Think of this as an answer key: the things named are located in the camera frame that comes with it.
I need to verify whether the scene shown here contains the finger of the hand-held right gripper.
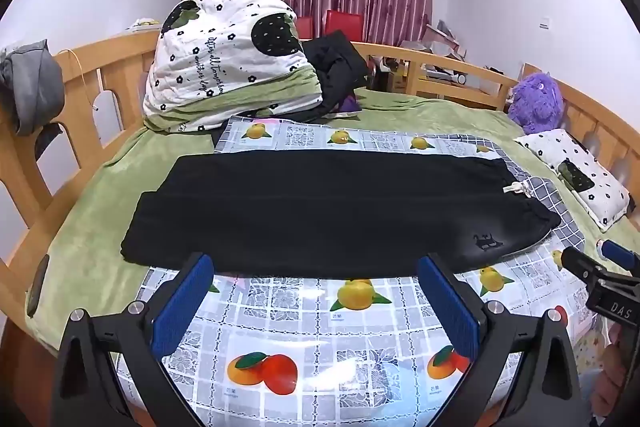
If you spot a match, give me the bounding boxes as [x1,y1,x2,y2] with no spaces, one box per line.
[597,238,640,275]
[559,246,618,290]

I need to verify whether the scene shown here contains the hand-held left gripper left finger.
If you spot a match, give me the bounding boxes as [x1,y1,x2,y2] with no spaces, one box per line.
[52,252,216,427]

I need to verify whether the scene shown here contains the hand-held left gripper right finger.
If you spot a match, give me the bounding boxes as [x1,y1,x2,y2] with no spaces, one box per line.
[417,252,583,427]

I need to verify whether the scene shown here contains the black pants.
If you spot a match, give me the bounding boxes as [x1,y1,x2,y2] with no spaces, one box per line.
[120,150,563,280]

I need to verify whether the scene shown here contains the person's right hand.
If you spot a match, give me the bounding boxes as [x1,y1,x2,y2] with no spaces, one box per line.
[597,324,632,413]

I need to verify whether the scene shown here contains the white floral pillow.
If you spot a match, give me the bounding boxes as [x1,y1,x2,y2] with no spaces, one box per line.
[514,128,632,229]

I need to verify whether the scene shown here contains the green blanket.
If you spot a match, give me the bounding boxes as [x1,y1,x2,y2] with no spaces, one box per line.
[25,87,640,338]

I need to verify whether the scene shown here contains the fruit print tablecloth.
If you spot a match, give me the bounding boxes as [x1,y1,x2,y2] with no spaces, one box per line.
[115,116,608,427]

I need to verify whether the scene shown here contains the purple plush toy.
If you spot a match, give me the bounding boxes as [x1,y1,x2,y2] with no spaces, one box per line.
[507,72,563,135]

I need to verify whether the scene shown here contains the purple cloth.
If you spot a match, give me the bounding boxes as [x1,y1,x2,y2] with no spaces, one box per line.
[335,94,362,115]

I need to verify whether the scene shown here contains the folded white floral quilt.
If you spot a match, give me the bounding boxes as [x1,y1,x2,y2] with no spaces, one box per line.
[142,0,323,135]

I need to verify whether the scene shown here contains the cardboard box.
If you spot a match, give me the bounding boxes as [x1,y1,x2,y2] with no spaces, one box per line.
[400,19,468,60]

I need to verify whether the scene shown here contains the grey garment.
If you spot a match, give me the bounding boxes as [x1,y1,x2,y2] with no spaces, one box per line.
[0,39,66,160]

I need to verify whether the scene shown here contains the black jacket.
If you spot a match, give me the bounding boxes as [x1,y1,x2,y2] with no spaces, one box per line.
[260,29,371,122]

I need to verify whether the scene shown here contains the wooden bed frame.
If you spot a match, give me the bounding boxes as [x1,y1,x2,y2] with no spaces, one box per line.
[0,29,640,323]

